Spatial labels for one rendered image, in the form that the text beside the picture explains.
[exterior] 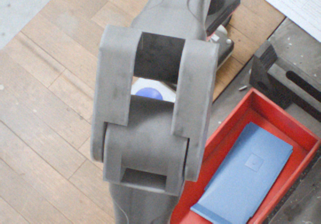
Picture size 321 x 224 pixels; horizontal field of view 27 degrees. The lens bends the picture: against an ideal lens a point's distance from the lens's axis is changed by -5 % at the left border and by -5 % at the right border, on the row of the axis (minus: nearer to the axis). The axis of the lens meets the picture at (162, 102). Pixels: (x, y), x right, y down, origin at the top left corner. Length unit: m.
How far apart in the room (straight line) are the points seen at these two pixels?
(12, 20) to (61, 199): 1.26
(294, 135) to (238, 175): 0.09
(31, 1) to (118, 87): 1.63
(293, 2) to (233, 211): 0.34
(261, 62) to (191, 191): 0.19
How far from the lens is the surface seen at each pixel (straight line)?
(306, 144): 0.93
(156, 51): 0.56
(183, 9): 0.57
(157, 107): 0.57
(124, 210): 0.61
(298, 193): 0.93
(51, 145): 0.96
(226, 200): 0.91
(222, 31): 0.99
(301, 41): 1.02
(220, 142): 0.94
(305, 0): 1.06
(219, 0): 0.82
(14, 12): 2.15
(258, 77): 0.94
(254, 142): 0.94
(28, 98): 0.99
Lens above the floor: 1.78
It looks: 67 degrees down
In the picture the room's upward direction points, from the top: 5 degrees counter-clockwise
